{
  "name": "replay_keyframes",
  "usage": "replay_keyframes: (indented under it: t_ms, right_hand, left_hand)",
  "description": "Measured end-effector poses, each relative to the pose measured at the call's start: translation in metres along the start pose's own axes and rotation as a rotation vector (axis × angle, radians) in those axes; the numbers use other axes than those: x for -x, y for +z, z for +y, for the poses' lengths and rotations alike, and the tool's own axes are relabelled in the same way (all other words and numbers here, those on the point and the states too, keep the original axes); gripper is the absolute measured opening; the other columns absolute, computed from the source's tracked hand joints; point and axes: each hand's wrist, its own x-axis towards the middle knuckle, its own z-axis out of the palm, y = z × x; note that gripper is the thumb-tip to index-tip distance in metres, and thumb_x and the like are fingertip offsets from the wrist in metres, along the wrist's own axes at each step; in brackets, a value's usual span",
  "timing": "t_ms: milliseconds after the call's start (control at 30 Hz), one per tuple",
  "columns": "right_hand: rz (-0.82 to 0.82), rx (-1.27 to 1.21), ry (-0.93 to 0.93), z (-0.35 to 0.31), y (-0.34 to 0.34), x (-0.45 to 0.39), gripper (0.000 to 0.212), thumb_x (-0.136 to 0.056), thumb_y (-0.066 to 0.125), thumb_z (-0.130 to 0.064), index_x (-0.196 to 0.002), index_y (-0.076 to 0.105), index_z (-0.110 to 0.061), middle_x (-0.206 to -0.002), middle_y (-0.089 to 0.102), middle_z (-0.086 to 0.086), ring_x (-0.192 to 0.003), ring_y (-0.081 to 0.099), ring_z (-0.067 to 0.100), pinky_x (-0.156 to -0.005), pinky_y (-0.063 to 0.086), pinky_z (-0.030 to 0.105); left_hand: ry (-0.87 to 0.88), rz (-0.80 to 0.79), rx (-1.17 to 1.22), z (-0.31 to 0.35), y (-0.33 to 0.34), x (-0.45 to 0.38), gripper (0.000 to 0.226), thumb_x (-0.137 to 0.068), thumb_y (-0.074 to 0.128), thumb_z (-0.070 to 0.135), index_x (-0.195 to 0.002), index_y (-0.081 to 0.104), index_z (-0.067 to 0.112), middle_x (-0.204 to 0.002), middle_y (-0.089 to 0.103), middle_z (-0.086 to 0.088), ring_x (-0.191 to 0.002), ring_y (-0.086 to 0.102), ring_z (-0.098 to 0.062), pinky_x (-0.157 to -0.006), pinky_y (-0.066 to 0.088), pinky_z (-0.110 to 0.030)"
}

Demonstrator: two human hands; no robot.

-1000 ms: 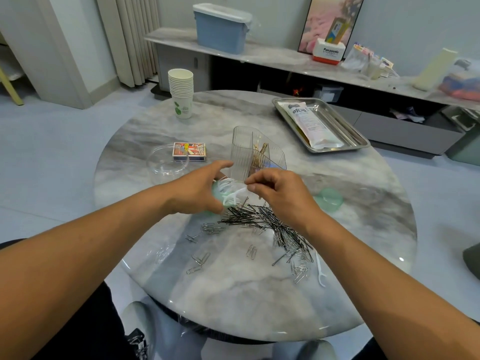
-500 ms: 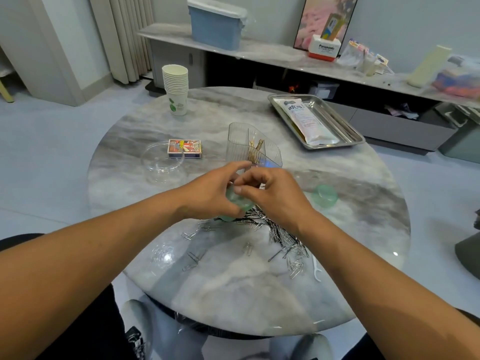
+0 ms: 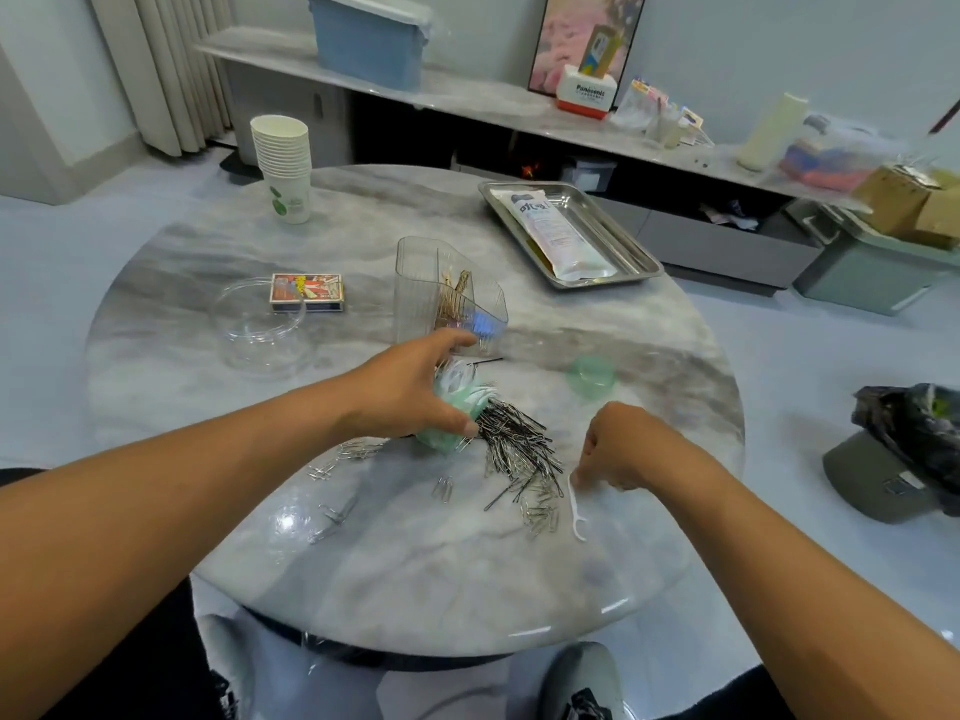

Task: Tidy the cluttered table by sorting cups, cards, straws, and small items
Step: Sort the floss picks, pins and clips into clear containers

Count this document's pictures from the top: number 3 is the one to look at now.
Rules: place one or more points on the person's left hand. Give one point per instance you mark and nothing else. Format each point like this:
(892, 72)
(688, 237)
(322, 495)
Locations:
(398, 390)

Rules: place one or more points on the person's right hand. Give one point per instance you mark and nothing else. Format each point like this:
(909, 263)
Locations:
(623, 450)

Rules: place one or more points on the translucent green plastic cup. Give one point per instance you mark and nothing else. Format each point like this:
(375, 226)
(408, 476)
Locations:
(458, 405)

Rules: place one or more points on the pale green plastic lid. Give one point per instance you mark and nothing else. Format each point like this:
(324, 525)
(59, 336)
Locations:
(591, 378)

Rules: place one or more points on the clear ribbed organizer box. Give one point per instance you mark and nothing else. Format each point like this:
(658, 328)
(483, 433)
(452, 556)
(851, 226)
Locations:
(428, 292)

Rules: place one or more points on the pile of floss picks and clips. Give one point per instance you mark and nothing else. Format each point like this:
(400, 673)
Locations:
(518, 450)

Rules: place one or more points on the colourful matchbox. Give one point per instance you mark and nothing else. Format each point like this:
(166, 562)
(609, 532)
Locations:
(306, 289)

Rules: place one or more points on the clear round plastic bowl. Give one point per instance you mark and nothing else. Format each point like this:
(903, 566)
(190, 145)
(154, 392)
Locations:
(263, 325)

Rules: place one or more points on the metal tray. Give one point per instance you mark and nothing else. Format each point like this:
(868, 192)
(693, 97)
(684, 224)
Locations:
(638, 262)

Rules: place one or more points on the clear printed plastic bag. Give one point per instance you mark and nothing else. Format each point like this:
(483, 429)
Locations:
(558, 235)

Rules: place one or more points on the group of white paper cups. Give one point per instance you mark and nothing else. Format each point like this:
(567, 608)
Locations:
(282, 169)

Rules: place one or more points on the person's left forearm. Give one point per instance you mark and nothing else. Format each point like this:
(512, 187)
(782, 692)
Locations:
(150, 570)

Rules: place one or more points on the person's right forearm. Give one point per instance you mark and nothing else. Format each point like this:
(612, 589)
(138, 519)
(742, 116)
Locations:
(818, 600)

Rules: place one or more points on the white floss pick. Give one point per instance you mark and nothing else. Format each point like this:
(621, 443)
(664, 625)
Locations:
(575, 513)

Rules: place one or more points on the loose papers in cabinet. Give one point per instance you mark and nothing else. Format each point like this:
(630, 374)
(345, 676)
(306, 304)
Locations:
(731, 219)

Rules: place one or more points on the white box in cabinet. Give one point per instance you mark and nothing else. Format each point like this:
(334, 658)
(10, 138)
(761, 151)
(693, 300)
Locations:
(588, 175)

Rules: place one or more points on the trash bin with black bag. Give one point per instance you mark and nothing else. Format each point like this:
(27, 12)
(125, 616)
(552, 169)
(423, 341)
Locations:
(900, 450)

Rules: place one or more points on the grey cabinet with marble top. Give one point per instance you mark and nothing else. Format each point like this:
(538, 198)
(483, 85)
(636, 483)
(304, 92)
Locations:
(435, 90)

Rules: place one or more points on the grey green storage bin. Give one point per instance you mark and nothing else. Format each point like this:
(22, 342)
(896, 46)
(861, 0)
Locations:
(870, 262)

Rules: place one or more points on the colourful small packet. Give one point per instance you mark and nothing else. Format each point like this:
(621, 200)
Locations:
(692, 120)

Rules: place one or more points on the clear bag of snacks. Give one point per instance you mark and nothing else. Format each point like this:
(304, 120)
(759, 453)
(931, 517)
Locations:
(638, 108)

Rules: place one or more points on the white and red small box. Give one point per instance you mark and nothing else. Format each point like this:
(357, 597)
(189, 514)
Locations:
(585, 93)

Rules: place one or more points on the cream paper roll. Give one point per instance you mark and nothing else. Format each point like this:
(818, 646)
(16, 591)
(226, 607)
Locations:
(773, 132)

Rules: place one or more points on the blue storage box white lid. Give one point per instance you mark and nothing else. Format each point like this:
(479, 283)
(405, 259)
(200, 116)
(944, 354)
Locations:
(369, 37)

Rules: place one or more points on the clear storage box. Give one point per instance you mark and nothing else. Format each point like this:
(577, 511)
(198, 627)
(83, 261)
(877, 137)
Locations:
(840, 153)

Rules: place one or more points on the cardboard box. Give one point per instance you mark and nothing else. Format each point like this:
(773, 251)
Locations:
(915, 202)

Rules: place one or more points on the small colourful box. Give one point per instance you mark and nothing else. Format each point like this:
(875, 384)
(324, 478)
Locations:
(600, 52)

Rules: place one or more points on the framed pink picture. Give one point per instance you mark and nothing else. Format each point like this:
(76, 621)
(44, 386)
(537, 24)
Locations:
(578, 34)

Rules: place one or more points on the beige curtain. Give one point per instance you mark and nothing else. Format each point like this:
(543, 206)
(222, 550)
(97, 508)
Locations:
(158, 60)

